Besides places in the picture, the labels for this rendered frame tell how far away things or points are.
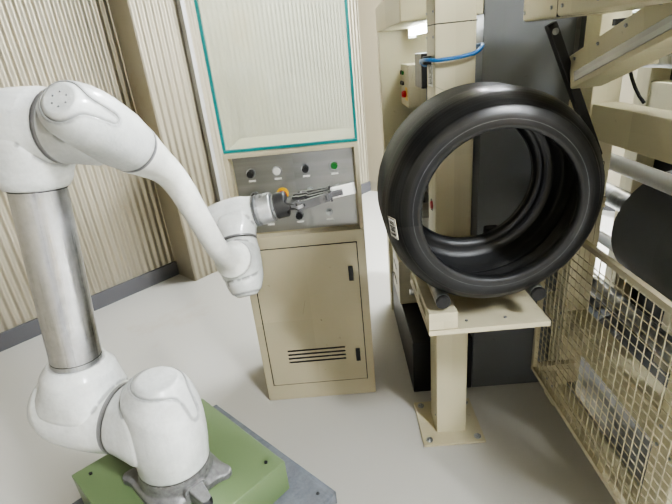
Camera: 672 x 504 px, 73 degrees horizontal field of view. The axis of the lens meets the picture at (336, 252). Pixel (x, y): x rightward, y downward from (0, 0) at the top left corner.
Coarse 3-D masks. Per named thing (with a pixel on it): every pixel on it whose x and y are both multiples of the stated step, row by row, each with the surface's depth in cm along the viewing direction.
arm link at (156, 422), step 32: (128, 384) 93; (160, 384) 92; (192, 384) 98; (128, 416) 90; (160, 416) 89; (192, 416) 94; (128, 448) 92; (160, 448) 91; (192, 448) 95; (160, 480) 94
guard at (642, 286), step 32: (608, 256) 130; (544, 288) 174; (640, 288) 115; (608, 320) 133; (576, 352) 154; (640, 352) 119; (544, 384) 182; (576, 384) 155; (576, 416) 157; (608, 448) 139; (640, 448) 123; (608, 480) 140
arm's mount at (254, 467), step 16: (208, 416) 122; (224, 416) 122; (208, 432) 116; (224, 432) 116; (240, 432) 116; (224, 448) 111; (240, 448) 111; (256, 448) 111; (96, 464) 108; (112, 464) 108; (128, 464) 108; (240, 464) 107; (256, 464) 106; (272, 464) 106; (80, 480) 104; (96, 480) 104; (112, 480) 103; (240, 480) 102; (256, 480) 102; (272, 480) 105; (96, 496) 100; (112, 496) 99; (128, 496) 99; (224, 496) 99; (240, 496) 99; (256, 496) 102; (272, 496) 106
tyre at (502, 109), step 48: (480, 96) 112; (528, 96) 111; (432, 144) 113; (528, 144) 142; (576, 144) 113; (384, 192) 124; (528, 192) 149; (576, 192) 120; (432, 240) 154; (480, 240) 154; (528, 240) 149; (576, 240) 124; (480, 288) 129
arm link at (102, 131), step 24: (48, 96) 70; (72, 96) 70; (96, 96) 73; (48, 120) 70; (72, 120) 70; (96, 120) 73; (120, 120) 76; (48, 144) 75; (72, 144) 74; (96, 144) 75; (120, 144) 78; (144, 144) 82; (120, 168) 84
